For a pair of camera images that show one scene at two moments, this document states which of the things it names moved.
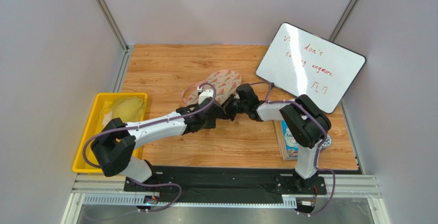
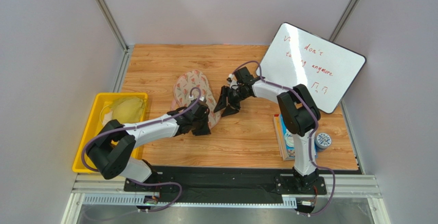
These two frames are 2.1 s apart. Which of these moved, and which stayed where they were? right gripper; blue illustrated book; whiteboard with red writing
Moved: right gripper
Stayed: blue illustrated book; whiteboard with red writing
